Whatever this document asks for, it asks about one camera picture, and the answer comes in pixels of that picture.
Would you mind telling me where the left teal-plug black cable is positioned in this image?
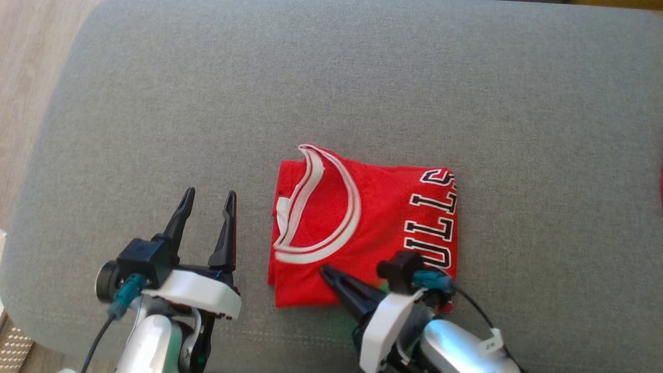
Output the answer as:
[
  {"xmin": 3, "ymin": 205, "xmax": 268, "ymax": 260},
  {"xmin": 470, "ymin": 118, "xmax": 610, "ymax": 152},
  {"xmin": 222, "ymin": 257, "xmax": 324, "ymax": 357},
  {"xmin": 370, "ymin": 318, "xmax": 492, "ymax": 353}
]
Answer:
[{"xmin": 80, "ymin": 274, "xmax": 149, "ymax": 373}]

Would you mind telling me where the teal-plug black cable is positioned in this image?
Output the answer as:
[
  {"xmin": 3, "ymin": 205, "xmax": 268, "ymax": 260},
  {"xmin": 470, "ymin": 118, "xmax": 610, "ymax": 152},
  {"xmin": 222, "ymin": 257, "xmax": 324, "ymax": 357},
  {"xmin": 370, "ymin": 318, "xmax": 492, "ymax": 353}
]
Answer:
[
  {"xmin": 80, "ymin": 274, "xmax": 149, "ymax": 373},
  {"xmin": 413, "ymin": 269, "xmax": 525, "ymax": 373}
]

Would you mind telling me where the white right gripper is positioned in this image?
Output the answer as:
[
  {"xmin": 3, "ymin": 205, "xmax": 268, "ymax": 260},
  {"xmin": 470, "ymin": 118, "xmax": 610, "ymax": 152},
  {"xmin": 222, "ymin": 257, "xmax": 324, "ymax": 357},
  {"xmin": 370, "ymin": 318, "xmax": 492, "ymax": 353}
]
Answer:
[{"xmin": 320, "ymin": 265, "xmax": 425, "ymax": 373}]

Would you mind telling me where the red basketball jersey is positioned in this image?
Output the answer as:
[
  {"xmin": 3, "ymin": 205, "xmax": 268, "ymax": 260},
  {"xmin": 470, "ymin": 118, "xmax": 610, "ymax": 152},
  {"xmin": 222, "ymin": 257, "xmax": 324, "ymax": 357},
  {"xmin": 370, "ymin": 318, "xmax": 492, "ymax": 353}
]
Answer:
[{"xmin": 267, "ymin": 144, "xmax": 459, "ymax": 314}]

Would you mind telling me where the grey sofa seat cushion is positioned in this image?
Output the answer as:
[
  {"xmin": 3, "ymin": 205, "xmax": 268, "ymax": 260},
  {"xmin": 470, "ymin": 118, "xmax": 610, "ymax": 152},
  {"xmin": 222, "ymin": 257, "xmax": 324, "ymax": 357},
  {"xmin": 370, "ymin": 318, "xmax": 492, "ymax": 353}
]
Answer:
[{"xmin": 0, "ymin": 0, "xmax": 663, "ymax": 373}]

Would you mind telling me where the right teal-plug black cable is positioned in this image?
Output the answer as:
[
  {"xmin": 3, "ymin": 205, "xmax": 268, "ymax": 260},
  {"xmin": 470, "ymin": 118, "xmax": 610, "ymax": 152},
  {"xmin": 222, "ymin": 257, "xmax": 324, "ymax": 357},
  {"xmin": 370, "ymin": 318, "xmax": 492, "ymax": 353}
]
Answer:
[{"xmin": 413, "ymin": 269, "xmax": 525, "ymax": 373}]

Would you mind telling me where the woven beige basket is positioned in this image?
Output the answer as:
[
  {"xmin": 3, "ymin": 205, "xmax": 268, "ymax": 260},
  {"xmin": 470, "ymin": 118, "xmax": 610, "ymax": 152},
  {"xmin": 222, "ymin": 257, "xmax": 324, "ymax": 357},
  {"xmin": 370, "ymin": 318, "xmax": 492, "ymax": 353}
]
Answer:
[{"xmin": 0, "ymin": 324, "xmax": 35, "ymax": 373}]

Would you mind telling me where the white right cable tag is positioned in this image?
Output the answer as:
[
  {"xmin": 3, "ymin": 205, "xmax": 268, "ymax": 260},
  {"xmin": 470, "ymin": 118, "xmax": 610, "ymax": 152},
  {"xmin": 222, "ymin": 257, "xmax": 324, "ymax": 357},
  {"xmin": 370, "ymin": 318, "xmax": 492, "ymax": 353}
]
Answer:
[{"xmin": 479, "ymin": 328, "xmax": 505, "ymax": 357}]

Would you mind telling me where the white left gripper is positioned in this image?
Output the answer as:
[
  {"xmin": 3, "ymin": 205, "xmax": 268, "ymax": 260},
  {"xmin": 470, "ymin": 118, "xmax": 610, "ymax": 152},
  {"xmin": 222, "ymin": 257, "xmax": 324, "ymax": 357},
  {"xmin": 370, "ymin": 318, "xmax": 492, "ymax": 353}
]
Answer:
[{"xmin": 142, "ymin": 188, "xmax": 241, "ymax": 373}]

